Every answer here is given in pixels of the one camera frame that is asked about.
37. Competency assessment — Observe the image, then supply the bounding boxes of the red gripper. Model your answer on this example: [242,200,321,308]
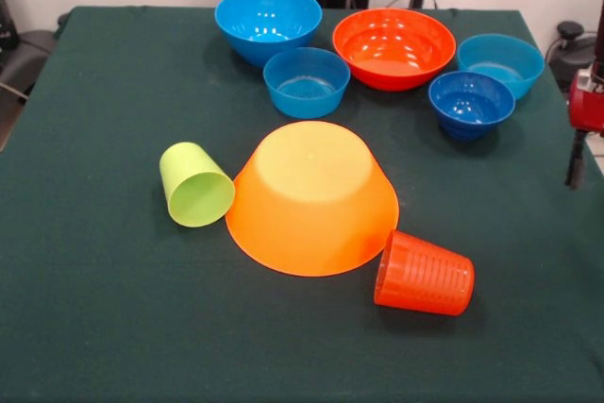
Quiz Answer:
[564,77,604,191]

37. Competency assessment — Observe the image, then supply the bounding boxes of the red-orange cup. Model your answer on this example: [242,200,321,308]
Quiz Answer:
[373,228,477,317]

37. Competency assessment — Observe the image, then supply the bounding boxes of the shallow red-orange bowl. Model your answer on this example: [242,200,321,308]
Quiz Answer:
[331,8,458,92]

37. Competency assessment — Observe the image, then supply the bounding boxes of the large light orange bowl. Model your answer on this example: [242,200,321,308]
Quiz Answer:
[225,120,401,278]

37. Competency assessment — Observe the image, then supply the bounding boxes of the small light blue bowl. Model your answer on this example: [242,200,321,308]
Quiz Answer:
[456,33,546,101]
[261,46,352,120]

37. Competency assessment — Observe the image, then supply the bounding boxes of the small dark blue bowl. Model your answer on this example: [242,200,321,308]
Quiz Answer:
[428,71,516,143]

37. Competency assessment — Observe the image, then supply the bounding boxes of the medium blue bowl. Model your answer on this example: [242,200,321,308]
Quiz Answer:
[213,0,325,69]

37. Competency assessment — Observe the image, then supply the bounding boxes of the light green cup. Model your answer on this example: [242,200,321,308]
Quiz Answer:
[158,141,237,228]

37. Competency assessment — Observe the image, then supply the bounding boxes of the dark green tablecloth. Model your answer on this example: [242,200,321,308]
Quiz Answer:
[0,5,604,403]

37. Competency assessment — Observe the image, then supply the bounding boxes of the dark grey chair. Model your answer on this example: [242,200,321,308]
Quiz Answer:
[0,28,60,92]

